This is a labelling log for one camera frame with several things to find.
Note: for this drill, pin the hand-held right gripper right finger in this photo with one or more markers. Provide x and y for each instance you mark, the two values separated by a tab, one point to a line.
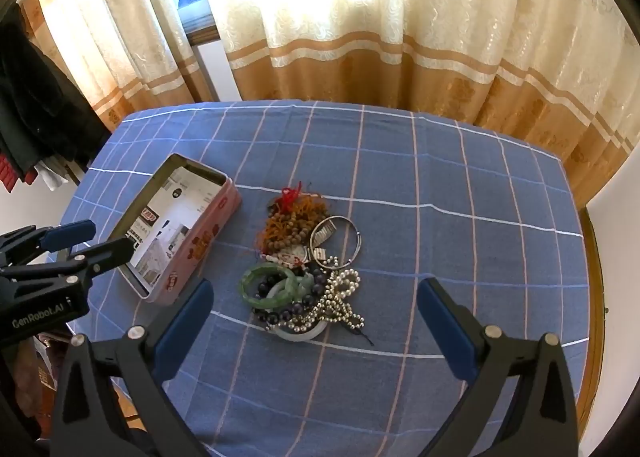
446	328

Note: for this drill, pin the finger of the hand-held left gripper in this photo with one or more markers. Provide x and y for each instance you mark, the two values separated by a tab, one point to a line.
70	235
111	252

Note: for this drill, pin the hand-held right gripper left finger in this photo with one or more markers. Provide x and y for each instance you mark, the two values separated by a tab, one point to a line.
184	323

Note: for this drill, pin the green jade bangle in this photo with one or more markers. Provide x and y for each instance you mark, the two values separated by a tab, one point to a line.
249	282

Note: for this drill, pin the pink tin box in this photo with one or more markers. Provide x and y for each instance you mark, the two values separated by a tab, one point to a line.
200	242

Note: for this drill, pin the white jade bangle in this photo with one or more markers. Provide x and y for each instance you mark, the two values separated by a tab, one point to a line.
300	335

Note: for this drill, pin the silver bangle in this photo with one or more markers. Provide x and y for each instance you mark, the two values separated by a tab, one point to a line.
350	224

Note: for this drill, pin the silver wristwatch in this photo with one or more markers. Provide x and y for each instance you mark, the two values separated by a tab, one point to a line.
320	255

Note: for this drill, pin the printed paper leaflet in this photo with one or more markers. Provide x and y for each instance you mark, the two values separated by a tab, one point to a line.
172	222

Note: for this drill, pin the dark hanging clothes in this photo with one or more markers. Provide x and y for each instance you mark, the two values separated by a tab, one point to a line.
35	107

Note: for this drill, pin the wooden furniture edge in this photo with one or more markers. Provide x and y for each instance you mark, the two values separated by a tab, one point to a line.
592	317

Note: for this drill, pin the blue checked tablecloth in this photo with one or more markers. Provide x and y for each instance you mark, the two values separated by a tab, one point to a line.
400	177

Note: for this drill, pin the cream and tan curtain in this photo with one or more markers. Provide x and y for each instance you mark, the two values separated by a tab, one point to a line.
115	37
400	47

